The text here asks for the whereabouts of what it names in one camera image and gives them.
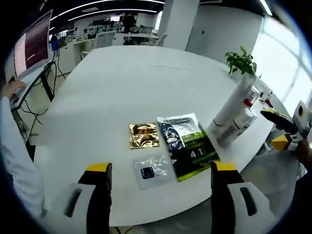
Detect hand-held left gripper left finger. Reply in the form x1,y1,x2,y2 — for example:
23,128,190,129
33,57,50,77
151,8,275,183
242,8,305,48
63,162,114,234

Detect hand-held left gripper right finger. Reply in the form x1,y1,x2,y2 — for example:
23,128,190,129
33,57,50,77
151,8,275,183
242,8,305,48
210,160,269,234

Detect white bottle yellow band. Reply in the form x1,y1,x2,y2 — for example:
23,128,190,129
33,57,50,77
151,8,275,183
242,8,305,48
215,107,258,148

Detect white skincare bottle red collar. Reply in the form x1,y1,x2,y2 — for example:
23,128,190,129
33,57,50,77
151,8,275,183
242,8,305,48
243,85,261,108

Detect white skincare tube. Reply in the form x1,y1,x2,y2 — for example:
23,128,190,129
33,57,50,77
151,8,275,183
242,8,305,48
207,74,255,134

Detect clear skincare sachet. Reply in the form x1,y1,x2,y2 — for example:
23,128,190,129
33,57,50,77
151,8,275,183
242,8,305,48
133,152,178,191

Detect green skincare sachet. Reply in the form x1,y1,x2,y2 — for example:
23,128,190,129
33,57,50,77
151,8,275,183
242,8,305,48
156,112,221,182

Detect gold skincare sachet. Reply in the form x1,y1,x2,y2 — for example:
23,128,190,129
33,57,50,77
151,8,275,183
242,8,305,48
128,121,161,150

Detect person's right hand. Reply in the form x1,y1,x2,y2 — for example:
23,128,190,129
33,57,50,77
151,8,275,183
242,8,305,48
294,138,312,170

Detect small red bottles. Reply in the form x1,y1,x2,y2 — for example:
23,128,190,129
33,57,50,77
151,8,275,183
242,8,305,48
258,90,274,108

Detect grey mesh chair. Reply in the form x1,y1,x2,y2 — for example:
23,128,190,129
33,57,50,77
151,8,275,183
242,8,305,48
251,143,309,216

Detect bright window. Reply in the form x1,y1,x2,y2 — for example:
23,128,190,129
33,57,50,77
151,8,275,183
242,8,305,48
252,17,312,103

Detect potted green plant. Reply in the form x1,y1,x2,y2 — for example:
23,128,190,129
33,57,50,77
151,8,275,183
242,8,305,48
224,45,258,79

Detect curved ceiling light strip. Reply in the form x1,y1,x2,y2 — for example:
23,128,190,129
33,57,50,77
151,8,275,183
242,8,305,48
259,0,273,16

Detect black laptop stand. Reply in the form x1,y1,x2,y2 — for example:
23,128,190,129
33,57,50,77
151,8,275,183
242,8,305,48
11,70,58,156

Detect white pillar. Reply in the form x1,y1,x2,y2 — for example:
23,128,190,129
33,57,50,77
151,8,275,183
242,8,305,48
156,0,200,51

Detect white office chair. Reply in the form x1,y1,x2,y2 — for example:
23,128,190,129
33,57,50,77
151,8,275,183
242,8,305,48
93,31,117,48
156,34,169,47

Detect open laptop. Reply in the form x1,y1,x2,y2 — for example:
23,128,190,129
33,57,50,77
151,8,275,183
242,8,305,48
9,9,54,109

